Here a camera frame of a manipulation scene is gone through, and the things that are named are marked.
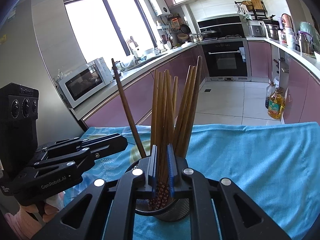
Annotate mint green container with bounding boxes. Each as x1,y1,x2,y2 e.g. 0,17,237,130
299,21,320,54

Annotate bundle of wooden chopsticks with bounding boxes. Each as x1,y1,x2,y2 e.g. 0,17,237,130
149,65,198,210

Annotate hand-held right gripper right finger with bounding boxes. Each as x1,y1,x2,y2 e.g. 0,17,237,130
167,144,292,240

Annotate grey refrigerator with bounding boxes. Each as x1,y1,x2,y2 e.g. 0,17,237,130
0,0,88,140

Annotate black wall rack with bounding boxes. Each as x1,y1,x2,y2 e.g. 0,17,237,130
234,0,268,20

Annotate purple lidded jar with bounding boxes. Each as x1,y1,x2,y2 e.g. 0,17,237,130
297,31,311,55

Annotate kitchen faucet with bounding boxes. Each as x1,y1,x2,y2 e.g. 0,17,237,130
129,36,140,55

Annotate black range hood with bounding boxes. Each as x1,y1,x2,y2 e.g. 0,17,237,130
197,15,246,39

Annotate black wok with lid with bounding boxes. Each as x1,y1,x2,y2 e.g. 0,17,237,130
200,29,218,40

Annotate white microwave oven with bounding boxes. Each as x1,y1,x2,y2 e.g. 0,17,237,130
57,57,113,109

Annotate steel rice cooker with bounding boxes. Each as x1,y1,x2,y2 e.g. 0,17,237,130
246,20,266,37

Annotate dark brown wooden chopstick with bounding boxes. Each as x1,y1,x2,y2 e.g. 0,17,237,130
179,56,203,157
111,58,147,158

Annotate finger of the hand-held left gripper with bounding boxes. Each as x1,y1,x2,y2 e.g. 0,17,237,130
37,134,123,152
34,135,128,175

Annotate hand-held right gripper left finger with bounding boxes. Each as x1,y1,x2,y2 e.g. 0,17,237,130
32,144,158,240

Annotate black built-in oven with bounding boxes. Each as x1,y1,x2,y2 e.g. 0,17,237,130
201,40,252,82

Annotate kitchen window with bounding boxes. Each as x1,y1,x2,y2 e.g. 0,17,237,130
62,0,157,64

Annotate blue floral tablecloth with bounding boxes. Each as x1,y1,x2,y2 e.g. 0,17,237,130
62,121,320,240

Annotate white gas water heater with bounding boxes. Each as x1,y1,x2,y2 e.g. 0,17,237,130
147,0,171,17

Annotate clear plastic bottle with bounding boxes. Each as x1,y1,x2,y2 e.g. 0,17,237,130
264,80,279,109

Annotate person's left hand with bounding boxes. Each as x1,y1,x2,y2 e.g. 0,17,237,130
19,194,63,227

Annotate black mesh utensil holder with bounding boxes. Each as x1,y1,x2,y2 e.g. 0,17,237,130
124,156,190,222

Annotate white plastic bottle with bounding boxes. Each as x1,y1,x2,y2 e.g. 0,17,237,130
286,27,297,48

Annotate person's left forearm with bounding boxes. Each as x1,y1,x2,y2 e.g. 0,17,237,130
5,214,38,240

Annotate pink base cabinets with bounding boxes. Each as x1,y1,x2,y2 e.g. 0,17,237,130
247,40,320,125
80,44,208,130

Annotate yellow cooking oil bottle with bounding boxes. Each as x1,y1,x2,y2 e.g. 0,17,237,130
267,87,285,120

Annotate pink thermos jug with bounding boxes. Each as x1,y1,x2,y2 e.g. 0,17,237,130
281,14,293,30

